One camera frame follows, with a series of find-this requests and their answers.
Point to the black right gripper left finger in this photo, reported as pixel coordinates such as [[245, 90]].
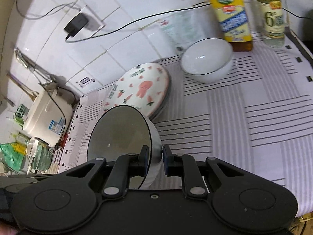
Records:
[[126, 167]]

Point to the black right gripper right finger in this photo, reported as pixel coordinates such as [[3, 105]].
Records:
[[185, 167]]

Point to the white bowl dark rim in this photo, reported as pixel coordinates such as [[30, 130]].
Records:
[[123, 130]]

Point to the blue fried egg plate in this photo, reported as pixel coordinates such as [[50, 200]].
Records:
[[163, 104]]

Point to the person's left hand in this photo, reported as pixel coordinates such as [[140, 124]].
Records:
[[7, 230]]

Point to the green patterned bowl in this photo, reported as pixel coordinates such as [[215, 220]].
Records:
[[43, 158]]

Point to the green plastic bag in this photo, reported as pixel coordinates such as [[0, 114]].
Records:
[[12, 155]]

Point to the cream rice cooker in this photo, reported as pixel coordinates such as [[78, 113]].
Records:
[[48, 117]]

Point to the pink bear pattern plate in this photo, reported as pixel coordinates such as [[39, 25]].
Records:
[[143, 87]]

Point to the striped grey table mat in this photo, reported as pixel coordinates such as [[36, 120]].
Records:
[[258, 117]]

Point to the white ribbed bowl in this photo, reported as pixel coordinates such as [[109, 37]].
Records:
[[207, 60]]

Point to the white plastic salt bag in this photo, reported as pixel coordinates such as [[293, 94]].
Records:
[[183, 29]]

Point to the black power adapter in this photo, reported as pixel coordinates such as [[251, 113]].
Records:
[[75, 25]]

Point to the yellow label cooking wine bottle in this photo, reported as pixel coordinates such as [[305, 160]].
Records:
[[233, 20]]

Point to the clear vinegar bottle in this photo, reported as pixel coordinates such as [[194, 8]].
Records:
[[273, 22]]

